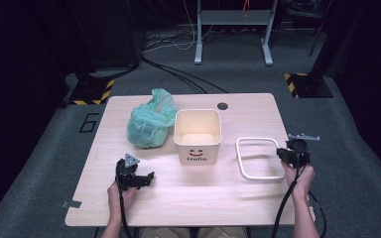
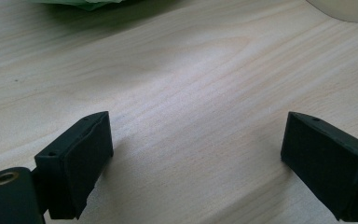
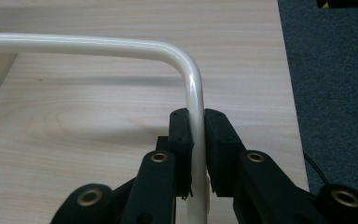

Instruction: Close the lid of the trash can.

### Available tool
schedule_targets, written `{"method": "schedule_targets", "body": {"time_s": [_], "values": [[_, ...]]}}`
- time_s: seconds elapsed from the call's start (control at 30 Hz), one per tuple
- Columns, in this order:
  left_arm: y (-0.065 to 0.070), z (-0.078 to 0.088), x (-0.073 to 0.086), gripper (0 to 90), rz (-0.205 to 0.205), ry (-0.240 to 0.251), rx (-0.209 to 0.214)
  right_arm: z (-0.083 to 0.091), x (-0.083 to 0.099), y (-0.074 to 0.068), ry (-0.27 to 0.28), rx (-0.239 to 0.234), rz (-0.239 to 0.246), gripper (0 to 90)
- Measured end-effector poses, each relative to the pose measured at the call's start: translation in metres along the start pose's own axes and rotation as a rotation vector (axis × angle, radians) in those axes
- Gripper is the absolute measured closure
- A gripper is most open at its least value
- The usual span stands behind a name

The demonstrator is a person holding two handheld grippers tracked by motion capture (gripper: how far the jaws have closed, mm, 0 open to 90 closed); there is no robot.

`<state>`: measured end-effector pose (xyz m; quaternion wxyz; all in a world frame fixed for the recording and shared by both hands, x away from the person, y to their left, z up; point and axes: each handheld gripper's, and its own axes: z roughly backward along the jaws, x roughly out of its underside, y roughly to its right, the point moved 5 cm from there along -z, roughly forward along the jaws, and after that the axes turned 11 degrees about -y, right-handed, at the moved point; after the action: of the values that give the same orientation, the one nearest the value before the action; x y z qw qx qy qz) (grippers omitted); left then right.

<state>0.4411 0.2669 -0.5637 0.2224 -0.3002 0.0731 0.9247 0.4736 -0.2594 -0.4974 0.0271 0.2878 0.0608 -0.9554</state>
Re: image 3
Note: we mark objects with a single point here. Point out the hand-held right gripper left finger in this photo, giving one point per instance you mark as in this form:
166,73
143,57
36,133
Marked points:
181,140

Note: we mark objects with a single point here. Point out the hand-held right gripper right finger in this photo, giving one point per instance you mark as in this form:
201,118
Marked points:
222,155

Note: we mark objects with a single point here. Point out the black yellow striped base plate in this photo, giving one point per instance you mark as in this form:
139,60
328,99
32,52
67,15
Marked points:
348,3

